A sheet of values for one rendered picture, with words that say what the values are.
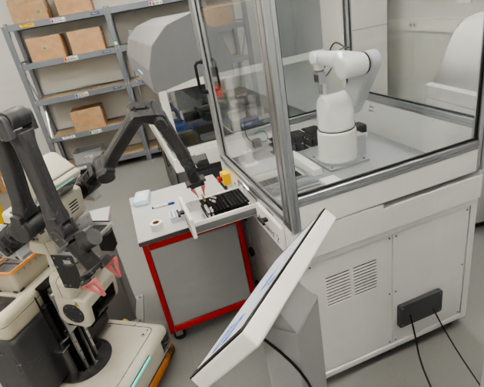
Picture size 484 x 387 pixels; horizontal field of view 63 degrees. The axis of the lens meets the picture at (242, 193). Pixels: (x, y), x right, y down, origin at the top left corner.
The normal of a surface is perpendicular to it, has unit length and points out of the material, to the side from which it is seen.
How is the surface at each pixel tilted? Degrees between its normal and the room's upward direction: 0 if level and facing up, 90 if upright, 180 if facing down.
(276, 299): 40
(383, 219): 90
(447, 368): 0
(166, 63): 90
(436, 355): 0
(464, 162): 90
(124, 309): 90
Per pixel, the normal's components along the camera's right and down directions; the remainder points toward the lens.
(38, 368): 0.95, -0.02
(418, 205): 0.32, 0.36
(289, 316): 0.49, -0.56
